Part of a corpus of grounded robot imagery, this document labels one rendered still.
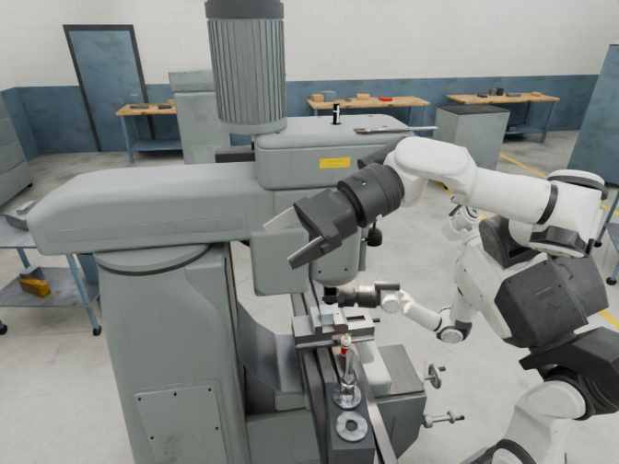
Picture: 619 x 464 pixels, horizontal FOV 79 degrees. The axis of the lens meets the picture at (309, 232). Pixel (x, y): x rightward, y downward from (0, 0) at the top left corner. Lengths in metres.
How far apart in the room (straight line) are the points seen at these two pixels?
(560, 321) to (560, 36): 9.08
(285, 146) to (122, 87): 6.99
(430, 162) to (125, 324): 1.02
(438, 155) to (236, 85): 0.60
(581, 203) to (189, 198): 0.91
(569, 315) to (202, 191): 1.00
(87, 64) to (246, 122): 7.06
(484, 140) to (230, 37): 5.16
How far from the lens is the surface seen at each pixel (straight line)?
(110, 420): 2.88
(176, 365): 1.41
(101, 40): 7.92
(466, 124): 5.70
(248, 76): 1.04
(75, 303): 3.37
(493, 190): 0.65
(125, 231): 1.20
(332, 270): 1.29
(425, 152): 0.62
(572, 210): 0.68
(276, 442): 1.86
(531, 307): 1.08
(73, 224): 1.24
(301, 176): 1.08
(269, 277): 1.25
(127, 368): 1.44
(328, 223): 0.55
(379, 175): 0.60
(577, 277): 1.14
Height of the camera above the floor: 2.16
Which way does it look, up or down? 29 degrees down
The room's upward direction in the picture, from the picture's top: straight up
